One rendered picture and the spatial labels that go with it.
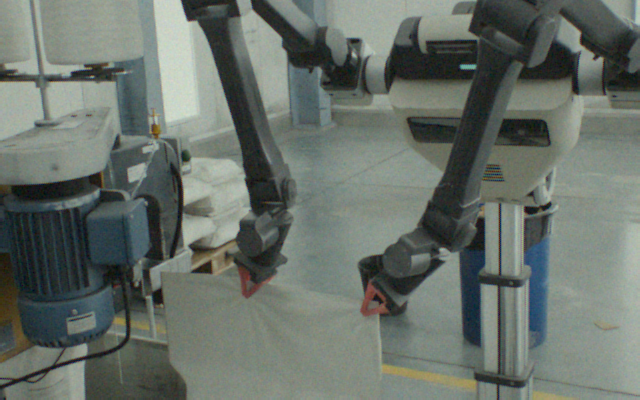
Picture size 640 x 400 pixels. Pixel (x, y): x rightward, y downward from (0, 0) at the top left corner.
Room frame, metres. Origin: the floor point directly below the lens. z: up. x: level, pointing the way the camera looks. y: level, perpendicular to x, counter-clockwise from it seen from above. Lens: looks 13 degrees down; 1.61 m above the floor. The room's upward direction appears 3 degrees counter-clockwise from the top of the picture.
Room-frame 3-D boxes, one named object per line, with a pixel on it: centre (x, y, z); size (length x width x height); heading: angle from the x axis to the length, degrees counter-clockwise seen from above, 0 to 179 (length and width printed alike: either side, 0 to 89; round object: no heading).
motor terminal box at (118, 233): (1.25, 0.33, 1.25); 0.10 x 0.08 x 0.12; 177
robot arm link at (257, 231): (1.40, 0.10, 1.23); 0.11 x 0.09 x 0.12; 153
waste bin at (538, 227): (3.54, -0.86, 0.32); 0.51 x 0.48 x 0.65; 152
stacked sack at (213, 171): (5.13, 0.87, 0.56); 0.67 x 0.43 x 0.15; 62
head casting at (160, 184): (1.71, 0.50, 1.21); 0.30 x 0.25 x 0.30; 62
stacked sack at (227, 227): (5.01, 0.67, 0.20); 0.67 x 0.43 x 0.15; 152
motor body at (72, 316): (1.25, 0.43, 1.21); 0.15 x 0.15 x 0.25
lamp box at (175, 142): (1.79, 0.33, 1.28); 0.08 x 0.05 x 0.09; 62
